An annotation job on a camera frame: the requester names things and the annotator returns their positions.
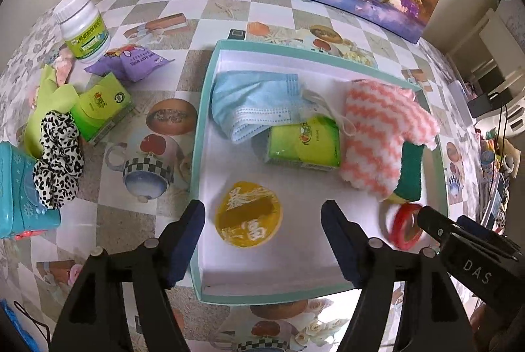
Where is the lime green cloth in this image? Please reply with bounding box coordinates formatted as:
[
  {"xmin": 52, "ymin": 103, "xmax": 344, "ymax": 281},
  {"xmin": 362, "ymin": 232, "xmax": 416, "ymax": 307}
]
[{"xmin": 22, "ymin": 64, "xmax": 81, "ymax": 160}]

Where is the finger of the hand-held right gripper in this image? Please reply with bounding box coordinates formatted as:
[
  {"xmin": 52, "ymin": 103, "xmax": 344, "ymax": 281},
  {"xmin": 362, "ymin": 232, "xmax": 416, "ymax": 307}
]
[
  {"xmin": 455, "ymin": 214, "xmax": 518, "ymax": 255},
  {"xmin": 416, "ymin": 205, "xmax": 464, "ymax": 250}
]

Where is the leopard print scrunchie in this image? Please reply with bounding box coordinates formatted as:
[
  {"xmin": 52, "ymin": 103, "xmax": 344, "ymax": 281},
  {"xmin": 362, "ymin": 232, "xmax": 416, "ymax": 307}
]
[{"xmin": 31, "ymin": 110, "xmax": 86, "ymax": 210}]

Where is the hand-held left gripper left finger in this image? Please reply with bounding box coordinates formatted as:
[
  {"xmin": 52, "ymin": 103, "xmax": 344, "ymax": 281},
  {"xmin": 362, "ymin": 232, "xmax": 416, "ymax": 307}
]
[{"xmin": 48, "ymin": 199, "xmax": 207, "ymax": 352}]

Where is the white pill bottle green label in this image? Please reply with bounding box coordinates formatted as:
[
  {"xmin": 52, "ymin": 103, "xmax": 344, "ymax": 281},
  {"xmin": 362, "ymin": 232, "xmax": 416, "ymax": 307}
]
[{"xmin": 53, "ymin": 0, "xmax": 113, "ymax": 64}]

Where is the green tissue packet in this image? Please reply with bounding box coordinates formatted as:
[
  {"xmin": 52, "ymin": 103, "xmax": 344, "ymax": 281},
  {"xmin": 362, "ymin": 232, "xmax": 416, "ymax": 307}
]
[
  {"xmin": 263, "ymin": 116, "xmax": 342, "ymax": 173},
  {"xmin": 68, "ymin": 72, "xmax": 138, "ymax": 146}
]

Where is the yellow round disc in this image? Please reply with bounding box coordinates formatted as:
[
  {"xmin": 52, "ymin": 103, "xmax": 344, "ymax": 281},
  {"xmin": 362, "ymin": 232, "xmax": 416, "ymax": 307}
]
[{"xmin": 214, "ymin": 181, "xmax": 284, "ymax": 248}]

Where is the purple tissue packet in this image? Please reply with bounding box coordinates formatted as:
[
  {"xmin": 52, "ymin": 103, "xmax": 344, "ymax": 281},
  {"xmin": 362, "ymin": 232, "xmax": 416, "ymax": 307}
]
[{"xmin": 84, "ymin": 43, "xmax": 171, "ymax": 83}]

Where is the person's right hand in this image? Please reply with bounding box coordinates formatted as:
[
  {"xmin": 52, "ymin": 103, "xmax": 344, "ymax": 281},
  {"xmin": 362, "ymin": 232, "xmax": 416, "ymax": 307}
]
[{"xmin": 470, "ymin": 303, "xmax": 506, "ymax": 352}]

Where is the white power strip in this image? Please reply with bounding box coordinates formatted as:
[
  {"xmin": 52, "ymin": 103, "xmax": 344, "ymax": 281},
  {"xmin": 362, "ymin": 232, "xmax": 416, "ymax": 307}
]
[{"xmin": 446, "ymin": 79, "xmax": 472, "ymax": 119}]

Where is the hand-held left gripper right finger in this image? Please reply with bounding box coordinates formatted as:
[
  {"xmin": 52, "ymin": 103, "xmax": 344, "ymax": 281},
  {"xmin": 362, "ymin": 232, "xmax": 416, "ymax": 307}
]
[{"xmin": 320, "ymin": 199, "xmax": 472, "ymax": 352}]

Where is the green yellow sponge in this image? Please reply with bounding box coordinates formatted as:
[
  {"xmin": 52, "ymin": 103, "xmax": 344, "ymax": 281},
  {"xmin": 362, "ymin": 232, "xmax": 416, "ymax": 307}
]
[{"xmin": 383, "ymin": 140, "xmax": 428, "ymax": 205}]

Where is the red tape roll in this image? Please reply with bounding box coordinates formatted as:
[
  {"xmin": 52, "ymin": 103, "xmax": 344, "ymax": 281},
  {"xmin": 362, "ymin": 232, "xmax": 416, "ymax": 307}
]
[{"xmin": 383, "ymin": 202, "xmax": 428, "ymax": 253}]

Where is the shallow teal cardboard box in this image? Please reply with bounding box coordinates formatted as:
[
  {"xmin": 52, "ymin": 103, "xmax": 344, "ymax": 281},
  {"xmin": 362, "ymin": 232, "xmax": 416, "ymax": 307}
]
[{"xmin": 188, "ymin": 39, "xmax": 448, "ymax": 304}]

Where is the pile of small clutter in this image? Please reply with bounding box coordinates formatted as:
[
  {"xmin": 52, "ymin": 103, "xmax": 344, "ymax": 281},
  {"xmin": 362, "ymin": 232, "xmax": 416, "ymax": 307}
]
[{"xmin": 473, "ymin": 122, "xmax": 521, "ymax": 234}]

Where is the white lattice plastic basket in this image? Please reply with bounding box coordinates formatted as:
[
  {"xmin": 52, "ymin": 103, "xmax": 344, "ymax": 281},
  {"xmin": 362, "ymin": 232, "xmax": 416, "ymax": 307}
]
[{"xmin": 494, "ymin": 87, "xmax": 525, "ymax": 139}]

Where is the teal plastic toy box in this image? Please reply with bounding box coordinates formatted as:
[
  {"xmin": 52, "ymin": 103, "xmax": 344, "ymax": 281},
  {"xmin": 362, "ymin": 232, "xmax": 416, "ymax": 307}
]
[{"xmin": 0, "ymin": 140, "xmax": 62, "ymax": 241}]

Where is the pink white zigzag cloth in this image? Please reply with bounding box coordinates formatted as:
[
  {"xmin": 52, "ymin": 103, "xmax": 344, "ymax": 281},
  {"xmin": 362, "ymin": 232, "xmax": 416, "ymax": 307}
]
[{"xmin": 338, "ymin": 79, "xmax": 442, "ymax": 200}]

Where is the blue face mask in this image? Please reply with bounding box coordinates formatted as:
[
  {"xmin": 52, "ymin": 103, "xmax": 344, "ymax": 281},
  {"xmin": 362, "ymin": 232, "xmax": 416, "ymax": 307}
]
[{"xmin": 211, "ymin": 71, "xmax": 355, "ymax": 145}]

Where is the black cable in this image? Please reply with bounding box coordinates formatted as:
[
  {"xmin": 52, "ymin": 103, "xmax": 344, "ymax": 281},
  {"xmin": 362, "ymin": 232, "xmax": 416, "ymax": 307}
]
[{"xmin": 12, "ymin": 300, "xmax": 52, "ymax": 345}]

